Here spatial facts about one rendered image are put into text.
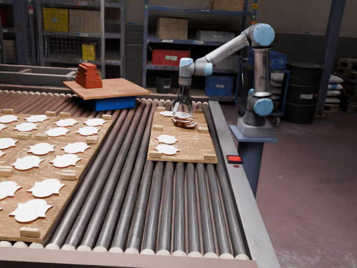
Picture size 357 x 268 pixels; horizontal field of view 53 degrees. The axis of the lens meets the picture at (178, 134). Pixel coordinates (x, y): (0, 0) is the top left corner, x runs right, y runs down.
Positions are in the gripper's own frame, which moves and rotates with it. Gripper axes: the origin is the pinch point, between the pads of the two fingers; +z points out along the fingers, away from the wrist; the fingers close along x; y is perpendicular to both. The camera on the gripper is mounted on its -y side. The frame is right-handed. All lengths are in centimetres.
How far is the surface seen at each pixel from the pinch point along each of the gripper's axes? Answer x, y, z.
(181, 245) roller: -25, 116, 8
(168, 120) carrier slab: -7.0, -8.4, 6.5
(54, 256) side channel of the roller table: -64, 120, 5
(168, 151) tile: -16.7, 44.7, 5.5
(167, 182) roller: -22, 73, 8
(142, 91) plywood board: -20.1, -45.0, -4.0
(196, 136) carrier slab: 4.7, 20.7, 6.5
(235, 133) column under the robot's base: 37.6, -1.5, 13.2
